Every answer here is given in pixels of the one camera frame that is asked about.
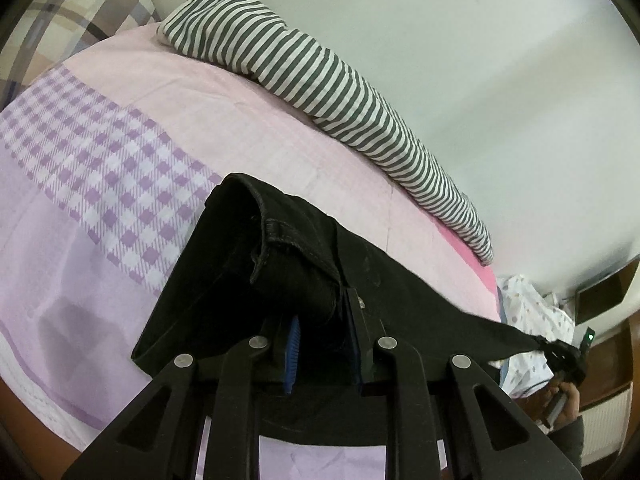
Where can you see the beige plaid pillow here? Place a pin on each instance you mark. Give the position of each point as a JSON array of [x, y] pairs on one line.
[[75, 5]]

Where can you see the pink purple checked bed sheet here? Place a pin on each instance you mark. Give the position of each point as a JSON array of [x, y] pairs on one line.
[[225, 110]]

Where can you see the person's white dotted clothing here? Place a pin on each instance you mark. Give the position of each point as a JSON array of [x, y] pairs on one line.
[[530, 320]]

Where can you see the black pants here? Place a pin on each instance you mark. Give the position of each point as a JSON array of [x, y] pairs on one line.
[[310, 260]]

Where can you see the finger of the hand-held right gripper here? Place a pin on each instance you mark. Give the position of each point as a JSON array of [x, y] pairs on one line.
[[562, 357]]

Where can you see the white radiator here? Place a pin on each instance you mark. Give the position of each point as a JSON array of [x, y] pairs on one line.
[[607, 425]]

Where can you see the wooden cabinet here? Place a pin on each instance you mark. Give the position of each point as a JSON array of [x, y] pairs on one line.
[[617, 340]]

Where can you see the grey white striped duvet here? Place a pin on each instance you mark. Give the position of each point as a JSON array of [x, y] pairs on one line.
[[320, 70]]

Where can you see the person's right forearm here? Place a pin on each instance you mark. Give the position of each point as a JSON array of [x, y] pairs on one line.
[[570, 445]]

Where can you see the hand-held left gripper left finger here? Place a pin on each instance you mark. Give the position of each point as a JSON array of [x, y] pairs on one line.
[[291, 355]]

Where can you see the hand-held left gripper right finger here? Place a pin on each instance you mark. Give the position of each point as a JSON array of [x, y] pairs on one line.
[[354, 355]]

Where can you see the person's right hand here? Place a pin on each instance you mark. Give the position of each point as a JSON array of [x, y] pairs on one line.
[[570, 407]]

